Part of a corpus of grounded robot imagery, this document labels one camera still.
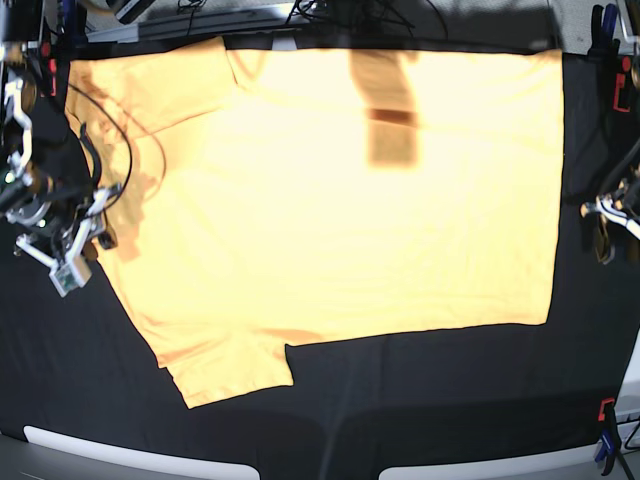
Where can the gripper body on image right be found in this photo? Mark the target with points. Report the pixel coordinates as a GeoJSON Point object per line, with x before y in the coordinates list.
{"type": "Point", "coordinates": [620, 207]}

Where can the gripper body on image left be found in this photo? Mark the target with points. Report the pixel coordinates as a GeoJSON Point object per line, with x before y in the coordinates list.
{"type": "Point", "coordinates": [46, 211]}

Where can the orange t-shirt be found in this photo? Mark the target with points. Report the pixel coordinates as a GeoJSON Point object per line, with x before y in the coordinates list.
{"type": "Point", "coordinates": [287, 198]}

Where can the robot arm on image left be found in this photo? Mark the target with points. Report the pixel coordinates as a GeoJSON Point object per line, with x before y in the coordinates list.
{"type": "Point", "coordinates": [19, 148]}

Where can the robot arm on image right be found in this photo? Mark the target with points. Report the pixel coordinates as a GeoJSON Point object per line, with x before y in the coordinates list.
{"type": "Point", "coordinates": [625, 172]}

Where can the black table cloth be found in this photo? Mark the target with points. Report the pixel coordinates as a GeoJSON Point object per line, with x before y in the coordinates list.
{"type": "Point", "coordinates": [77, 366]}

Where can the red clamp far right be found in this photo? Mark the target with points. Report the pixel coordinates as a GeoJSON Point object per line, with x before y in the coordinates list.
{"type": "Point", "coordinates": [621, 102]}

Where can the red clamp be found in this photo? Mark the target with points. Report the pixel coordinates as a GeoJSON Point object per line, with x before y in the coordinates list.
{"type": "Point", "coordinates": [609, 441]}
{"type": "Point", "coordinates": [621, 102]}
{"type": "Point", "coordinates": [48, 66]}

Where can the red clamp far left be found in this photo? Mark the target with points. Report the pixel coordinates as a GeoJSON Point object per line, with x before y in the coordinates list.
{"type": "Point", "coordinates": [48, 66]}

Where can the blue clamp far left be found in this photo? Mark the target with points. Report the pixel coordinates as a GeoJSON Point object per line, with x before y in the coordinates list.
{"type": "Point", "coordinates": [71, 22]}

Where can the blue clamp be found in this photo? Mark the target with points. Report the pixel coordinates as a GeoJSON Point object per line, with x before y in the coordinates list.
{"type": "Point", "coordinates": [602, 27]}
{"type": "Point", "coordinates": [71, 22]}

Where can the blue clamp far right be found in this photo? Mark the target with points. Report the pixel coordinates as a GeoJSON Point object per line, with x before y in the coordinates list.
{"type": "Point", "coordinates": [602, 27]}

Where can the red clamp near right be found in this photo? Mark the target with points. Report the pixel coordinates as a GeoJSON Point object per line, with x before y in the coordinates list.
{"type": "Point", "coordinates": [609, 441]}

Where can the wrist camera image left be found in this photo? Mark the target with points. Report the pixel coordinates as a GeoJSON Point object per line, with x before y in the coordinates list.
{"type": "Point", "coordinates": [70, 275]}

